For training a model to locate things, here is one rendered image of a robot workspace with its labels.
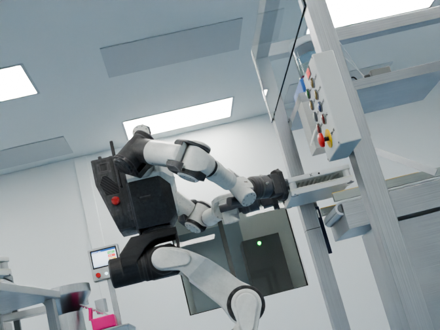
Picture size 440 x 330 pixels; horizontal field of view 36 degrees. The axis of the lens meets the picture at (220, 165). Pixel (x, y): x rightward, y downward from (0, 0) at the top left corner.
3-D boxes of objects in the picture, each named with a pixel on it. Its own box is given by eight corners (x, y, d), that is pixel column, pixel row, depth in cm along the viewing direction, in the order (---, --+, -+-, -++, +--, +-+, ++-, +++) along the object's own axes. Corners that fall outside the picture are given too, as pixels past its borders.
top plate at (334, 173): (288, 183, 255) (287, 178, 255) (281, 197, 278) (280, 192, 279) (350, 167, 257) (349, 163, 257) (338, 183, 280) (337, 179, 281)
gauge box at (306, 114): (315, 148, 253) (301, 99, 258) (311, 156, 263) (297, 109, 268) (371, 135, 255) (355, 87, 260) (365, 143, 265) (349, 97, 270)
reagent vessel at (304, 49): (303, 76, 268) (290, 34, 273) (298, 90, 283) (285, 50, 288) (340, 67, 270) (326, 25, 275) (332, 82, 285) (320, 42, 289)
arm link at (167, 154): (194, 135, 224) (151, 130, 239) (180, 171, 221) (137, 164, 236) (215, 150, 232) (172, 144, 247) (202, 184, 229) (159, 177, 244)
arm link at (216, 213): (241, 211, 272) (227, 219, 284) (234, 190, 273) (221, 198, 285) (226, 215, 269) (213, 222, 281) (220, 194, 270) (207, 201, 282)
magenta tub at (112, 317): (92, 332, 458) (90, 319, 460) (95, 332, 469) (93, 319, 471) (116, 326, 459) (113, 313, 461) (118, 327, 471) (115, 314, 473)
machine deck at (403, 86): (301, 102, 258) (298, 93, 259) (289, 133, 294) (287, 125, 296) (454, 67, 263) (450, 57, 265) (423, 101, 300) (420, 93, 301)
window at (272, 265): (188, 317, 736) (165, 216, 766) (188, 317, 737) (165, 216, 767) (310, 287, 749) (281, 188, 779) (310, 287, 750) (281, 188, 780)
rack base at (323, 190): (291, 196, 254) (290, 189, 254) (285, 209, 277) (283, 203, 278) (354, 180, 255) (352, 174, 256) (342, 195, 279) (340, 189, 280)
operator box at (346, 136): (339, 144, 174) (311, 54, 180) (328, 162, 190) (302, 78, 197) (362, 139, 174) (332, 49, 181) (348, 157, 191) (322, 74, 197)
